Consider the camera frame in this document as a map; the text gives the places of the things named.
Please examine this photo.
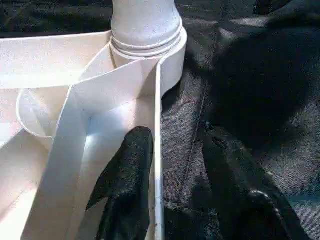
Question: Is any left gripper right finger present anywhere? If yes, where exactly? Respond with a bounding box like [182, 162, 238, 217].
[199, 121, 302, 240]

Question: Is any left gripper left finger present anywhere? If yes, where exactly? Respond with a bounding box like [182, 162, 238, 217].
[86, 126, 154, 240]

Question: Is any white plastic table top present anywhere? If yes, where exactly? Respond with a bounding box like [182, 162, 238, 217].
[0, 24, 189, 240]

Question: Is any white plastic table leg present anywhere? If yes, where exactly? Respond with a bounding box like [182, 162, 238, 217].
[109, 0, 185, 60]

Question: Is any black table mat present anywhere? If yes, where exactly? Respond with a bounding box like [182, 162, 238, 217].
[0, 0, 320, 240]

